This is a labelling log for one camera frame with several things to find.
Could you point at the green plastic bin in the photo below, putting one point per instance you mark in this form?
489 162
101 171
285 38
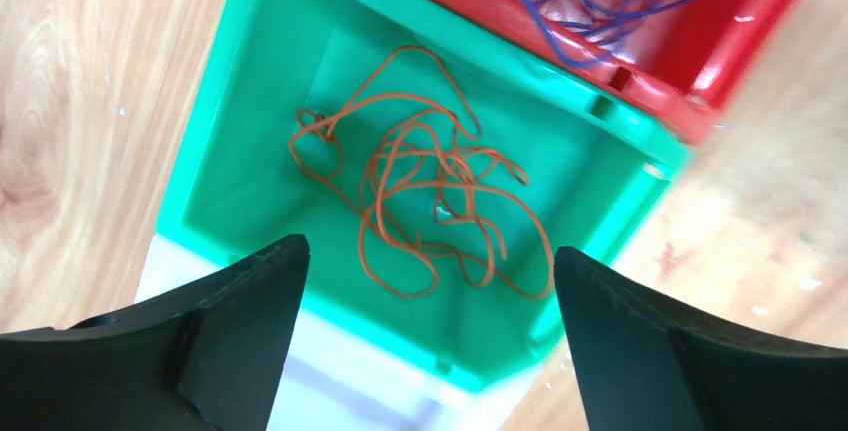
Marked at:
596 168

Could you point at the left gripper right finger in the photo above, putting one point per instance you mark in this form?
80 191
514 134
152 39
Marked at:
647 361

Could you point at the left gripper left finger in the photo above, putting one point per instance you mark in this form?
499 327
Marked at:
208 355

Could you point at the red plastic bin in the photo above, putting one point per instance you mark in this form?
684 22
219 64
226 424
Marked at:
679 61

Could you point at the white plastic bin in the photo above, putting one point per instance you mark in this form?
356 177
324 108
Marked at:
333 380

